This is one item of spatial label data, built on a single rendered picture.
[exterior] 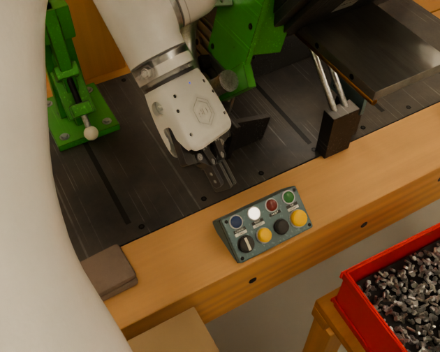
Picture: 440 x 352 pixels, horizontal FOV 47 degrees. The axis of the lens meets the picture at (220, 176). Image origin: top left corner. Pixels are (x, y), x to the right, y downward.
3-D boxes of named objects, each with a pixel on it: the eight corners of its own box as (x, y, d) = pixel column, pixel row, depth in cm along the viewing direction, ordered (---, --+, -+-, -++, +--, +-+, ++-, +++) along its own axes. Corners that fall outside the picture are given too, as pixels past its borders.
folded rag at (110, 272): (81, 313, 79) (77, 305, 77) (64, 274, 84) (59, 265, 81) (140, 284, 82) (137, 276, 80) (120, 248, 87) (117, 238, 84)
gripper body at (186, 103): (160, 72, 63) (201, 151, 65) (205, 52, 70) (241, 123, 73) (124, 93, 68) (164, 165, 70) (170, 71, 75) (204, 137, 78)
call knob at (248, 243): (255, 247, 84) (258, 247, 83) (242, 254, 84) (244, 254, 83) (248, 233, 84) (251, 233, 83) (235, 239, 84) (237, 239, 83)
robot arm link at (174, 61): (156, 55, 63) (167, 77, 63) (197, 38, 69) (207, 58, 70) (117, 79, 68) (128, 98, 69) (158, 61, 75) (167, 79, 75)
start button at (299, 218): (307, 222, 88) (311, 222, 87) (294, 229, 87) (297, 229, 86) (301, 207, 88) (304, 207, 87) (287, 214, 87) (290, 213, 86)
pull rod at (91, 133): (101, 140, 99) (96, 119, 94) (88, 145, 98) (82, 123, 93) (91, 122, 102) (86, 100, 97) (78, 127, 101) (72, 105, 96)
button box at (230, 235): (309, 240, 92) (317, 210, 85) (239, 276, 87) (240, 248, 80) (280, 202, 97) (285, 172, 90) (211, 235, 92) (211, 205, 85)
